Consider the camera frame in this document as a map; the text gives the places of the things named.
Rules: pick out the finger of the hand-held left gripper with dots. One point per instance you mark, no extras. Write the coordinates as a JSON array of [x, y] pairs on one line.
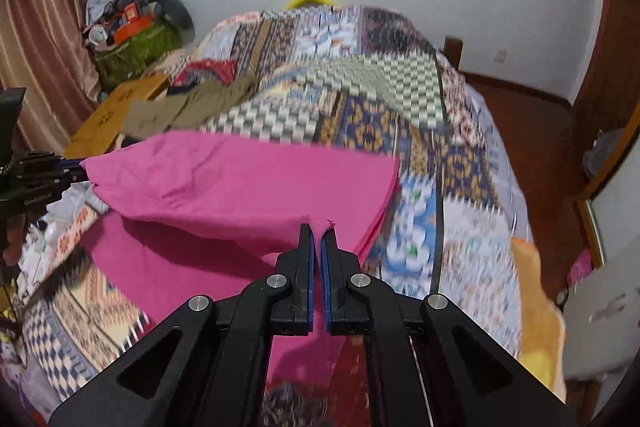
[[45, 187], [47, 159]]

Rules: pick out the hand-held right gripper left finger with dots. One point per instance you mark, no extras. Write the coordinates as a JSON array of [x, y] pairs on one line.
[[311, 279]]

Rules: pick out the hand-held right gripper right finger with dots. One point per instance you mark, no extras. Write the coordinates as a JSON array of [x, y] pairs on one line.
[[325, 279]]

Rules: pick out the pink pants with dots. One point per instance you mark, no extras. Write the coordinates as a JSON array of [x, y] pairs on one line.
[[225, 177]]

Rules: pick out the olive pants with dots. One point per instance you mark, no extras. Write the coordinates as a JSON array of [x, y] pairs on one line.
[[200, 102]]

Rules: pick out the wooden board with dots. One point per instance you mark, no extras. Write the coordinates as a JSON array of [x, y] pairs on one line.
[[107, 112]]

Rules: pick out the striped brown curtain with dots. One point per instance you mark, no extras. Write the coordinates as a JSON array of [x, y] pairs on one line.
[[45, 32]]

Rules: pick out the white plastic object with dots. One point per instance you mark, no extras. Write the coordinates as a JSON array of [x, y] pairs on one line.
[[97, 36]]

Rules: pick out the green patterned basket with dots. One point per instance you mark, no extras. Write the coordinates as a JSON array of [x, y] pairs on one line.
[[145, 49]]

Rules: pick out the orange box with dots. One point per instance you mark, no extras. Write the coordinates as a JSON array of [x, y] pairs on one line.
[[132, 31]]

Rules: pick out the red box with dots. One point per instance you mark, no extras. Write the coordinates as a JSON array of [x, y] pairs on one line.
[[131, 11]]

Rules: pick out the patchwork printed blanket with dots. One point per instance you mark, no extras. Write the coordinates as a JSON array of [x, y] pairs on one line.
[[375, 107]]

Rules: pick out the red patterned cloth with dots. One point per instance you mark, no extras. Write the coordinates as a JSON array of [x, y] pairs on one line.
[[210, 72]]

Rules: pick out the grey curved pillow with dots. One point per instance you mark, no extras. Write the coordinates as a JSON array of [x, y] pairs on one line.
[[175, 7]]

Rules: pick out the orange fleece blanket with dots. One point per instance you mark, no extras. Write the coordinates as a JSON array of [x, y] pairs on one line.
[[540, 322]]

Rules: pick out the small pink object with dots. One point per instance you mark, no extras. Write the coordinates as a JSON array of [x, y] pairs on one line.
[[580, 268]]

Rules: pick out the wooden bedpost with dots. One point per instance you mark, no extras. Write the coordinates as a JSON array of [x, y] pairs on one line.
[[452, 53]]

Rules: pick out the white round object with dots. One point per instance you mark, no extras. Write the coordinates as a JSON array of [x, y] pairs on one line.
[[600, 322]]

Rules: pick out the frosted sliding wardrobe door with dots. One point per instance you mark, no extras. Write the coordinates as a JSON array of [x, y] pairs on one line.
[[617, 217]]

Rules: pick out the dark wooden door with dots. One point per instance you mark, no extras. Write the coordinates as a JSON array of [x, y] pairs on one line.
[[622, 32]]

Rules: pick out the white wall socket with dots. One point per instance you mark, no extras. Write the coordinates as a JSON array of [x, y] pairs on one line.
[[500, 56]]

